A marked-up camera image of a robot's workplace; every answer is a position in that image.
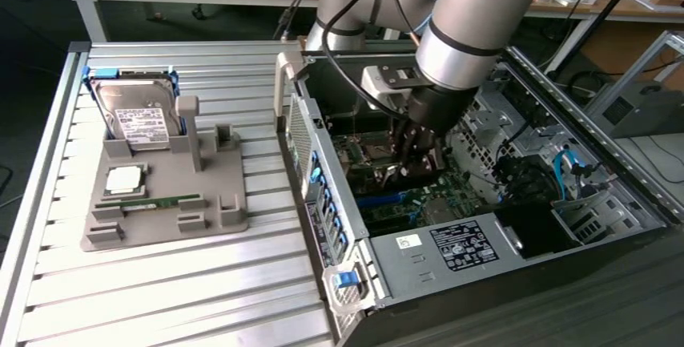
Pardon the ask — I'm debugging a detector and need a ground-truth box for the grey power supply unit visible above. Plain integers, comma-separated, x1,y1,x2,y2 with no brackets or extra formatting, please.
367,212,524,301

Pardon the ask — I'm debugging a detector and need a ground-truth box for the Nvidia Quadro graphics card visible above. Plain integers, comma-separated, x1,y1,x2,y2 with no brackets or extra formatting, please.
347,160,444,199

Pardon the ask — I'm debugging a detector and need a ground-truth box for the grey metal disk bay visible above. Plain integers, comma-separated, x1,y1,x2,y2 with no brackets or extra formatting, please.
548,192,633,244

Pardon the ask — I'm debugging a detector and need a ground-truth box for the black stand pole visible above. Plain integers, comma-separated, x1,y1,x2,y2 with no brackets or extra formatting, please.
543,0,657,76

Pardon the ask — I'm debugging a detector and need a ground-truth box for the hard disk in blue caddy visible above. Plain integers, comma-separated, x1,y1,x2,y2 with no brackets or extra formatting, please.
83,65,185,151

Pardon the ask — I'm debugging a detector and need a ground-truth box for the blue case latch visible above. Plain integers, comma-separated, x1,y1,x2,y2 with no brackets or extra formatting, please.
329,269,359,288

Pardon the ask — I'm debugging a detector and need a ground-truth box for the black camera cable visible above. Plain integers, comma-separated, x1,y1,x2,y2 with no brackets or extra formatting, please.
320,0,413,123

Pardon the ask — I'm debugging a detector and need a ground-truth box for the light blue SATA wire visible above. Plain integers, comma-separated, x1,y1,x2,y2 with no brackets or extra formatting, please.
552,145,584,204

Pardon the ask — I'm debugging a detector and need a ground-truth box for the grey plastic parts rack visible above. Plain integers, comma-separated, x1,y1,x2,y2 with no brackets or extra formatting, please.
79,94,251,252

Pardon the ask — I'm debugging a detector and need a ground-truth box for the open Dell PC case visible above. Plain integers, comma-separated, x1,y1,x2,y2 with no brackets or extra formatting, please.
272,40,684,347

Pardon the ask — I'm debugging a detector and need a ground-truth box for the green motherboard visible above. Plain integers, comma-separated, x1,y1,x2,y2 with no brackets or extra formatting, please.
328,130,501,236

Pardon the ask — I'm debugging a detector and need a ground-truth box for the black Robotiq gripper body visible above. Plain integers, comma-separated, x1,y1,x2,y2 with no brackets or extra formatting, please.
391,86,477,182

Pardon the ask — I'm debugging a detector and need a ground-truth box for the grey metal cabinet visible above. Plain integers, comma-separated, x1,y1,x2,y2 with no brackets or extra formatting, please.
584,79,684,140

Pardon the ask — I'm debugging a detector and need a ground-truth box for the blue expansion slot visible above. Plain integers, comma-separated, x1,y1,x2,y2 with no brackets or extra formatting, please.
353,191,403,209

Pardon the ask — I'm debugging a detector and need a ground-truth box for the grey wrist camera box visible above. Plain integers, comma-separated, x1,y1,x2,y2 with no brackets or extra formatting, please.
359,64,429,108

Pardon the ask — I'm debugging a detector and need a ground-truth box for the silver chipset heatsink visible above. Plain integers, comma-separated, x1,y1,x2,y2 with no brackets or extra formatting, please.
425,197,460,223

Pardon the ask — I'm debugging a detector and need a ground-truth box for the CPU socket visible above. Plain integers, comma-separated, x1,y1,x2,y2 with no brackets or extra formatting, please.
356,133,396,163

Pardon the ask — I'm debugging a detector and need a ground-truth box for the green RAM stick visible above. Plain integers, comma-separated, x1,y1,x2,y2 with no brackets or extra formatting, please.
95,193,203,209

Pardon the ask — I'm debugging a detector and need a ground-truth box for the hanging grey cable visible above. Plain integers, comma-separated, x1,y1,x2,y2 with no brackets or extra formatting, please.
271,0,320,42

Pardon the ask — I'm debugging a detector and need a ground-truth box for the silver CPU chip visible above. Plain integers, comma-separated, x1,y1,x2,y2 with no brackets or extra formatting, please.
104,165,147,196

